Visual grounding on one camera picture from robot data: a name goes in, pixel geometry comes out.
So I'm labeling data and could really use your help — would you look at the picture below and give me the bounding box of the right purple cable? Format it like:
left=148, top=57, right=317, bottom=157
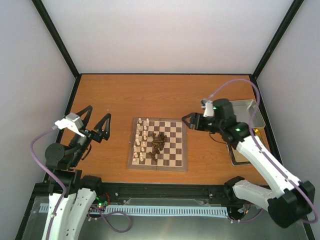
left=207, top=78, right=320, bottom=224

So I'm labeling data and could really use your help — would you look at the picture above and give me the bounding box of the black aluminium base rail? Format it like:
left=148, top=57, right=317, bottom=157
left=32, top=181, right=276, bottom=208

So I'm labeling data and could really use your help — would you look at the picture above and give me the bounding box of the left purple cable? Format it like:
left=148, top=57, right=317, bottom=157
left=30, top=126, right=68, bottom=240

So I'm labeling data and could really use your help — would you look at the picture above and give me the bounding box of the row of white chess pieces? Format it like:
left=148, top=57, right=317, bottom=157
left=131, top=117, right=150, bottom=165

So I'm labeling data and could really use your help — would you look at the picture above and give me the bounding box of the light blue cable duct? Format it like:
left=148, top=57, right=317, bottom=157
left=39, top=202, right=230, bottom=218

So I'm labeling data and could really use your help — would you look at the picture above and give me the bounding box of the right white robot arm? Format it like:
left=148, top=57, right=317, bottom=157
left=182, top=98, right=315, bottom=228

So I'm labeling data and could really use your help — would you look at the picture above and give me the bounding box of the gold tin box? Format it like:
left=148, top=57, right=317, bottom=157
left=227, top=128, right=265, bottom=166

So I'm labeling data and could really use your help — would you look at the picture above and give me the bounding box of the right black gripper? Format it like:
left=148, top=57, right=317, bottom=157
left=181, top=112, right=222, bottom=133

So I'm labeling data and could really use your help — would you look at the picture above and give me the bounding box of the silver tin lid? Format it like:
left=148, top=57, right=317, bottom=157
left=231, top=99, right=266, bottom=129

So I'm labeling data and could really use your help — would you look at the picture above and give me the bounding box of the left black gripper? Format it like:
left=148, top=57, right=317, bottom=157
left=70, top=104, right=112, bottom=166

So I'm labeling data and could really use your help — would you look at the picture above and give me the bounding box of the wooden folding chess board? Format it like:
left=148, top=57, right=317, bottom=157
left=127, top=117, right=188, bottom=172

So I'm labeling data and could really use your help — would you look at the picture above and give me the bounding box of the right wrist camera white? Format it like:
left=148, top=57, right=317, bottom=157
left=200, top=98, right=215, bottom=117

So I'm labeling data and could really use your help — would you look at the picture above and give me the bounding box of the purple cable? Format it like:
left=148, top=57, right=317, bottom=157
left=30, top=126, right=68, bottom=240
left=207, top=78, right=320, bottom=224

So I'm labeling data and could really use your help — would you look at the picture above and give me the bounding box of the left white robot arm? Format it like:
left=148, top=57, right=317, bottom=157
left=42, top=105, right=111, bottom=240

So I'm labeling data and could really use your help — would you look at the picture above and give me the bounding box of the pile of dark chess pieces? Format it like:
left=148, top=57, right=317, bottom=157
left=148, top=132, right=167, bottom=163

